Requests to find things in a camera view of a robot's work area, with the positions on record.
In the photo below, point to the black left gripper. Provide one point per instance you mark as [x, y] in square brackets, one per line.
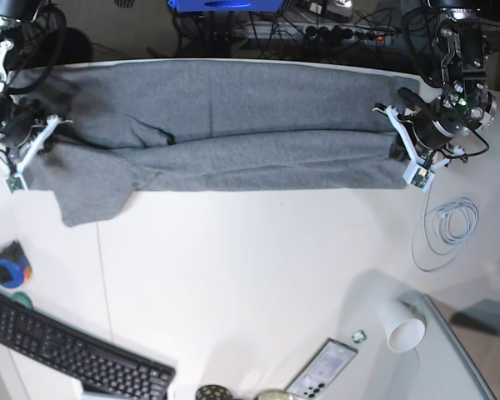
[410, 125]

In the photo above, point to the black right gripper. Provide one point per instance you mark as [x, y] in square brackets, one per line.
[50, 143]

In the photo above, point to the grey t-shirt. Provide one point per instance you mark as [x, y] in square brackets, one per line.
[210, 125]

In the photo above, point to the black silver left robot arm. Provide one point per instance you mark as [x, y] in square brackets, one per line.
[447, 47]

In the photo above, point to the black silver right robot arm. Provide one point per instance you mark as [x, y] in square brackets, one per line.
[24, 26]

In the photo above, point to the black power strip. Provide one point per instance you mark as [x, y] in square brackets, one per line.
[336, 34]

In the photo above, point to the blue black tape measure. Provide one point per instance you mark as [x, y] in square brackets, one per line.
[15, 269]

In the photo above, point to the green tape roll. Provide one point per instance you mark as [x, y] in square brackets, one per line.
[23, 299]

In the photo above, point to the white paper cup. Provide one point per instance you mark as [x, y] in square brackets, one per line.
[404, 331]

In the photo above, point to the small green white packet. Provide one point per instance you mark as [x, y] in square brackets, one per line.
[359, 336]

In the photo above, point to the black computer keyboard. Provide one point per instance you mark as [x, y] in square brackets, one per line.
[95, 363]

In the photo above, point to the glass side table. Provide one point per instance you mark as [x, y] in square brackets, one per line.
[451, 361]

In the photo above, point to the smartphone with clear case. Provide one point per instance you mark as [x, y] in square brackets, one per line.
[328, 362]

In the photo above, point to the black dotted round lid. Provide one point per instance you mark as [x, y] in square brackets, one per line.
[213, 392]

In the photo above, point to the olive round container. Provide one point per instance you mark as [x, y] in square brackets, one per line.
[274, 394]

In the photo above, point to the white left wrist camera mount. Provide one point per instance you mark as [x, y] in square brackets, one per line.
[426, 142]

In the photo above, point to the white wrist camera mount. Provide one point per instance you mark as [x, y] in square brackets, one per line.
[15, 160]
[426, 142]

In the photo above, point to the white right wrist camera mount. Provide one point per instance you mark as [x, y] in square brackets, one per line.
[15, 160]

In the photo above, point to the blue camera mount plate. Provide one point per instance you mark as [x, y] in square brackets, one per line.
[187, 6]

